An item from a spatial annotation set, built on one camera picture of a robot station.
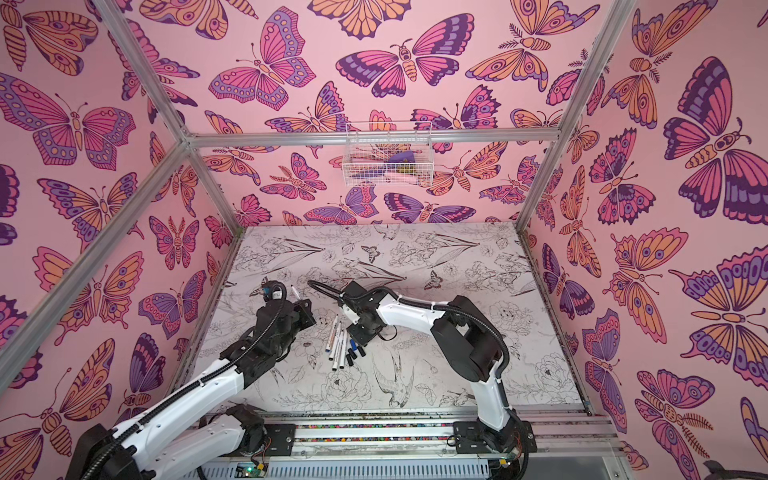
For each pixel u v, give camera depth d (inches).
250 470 28.4
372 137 37.0
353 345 35.3
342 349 34.6
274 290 27.7
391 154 37.8
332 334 36.1
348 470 27.6
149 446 16.6
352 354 34.5
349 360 34.2
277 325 23.7
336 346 35.2
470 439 28.7
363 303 27.4
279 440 28.8
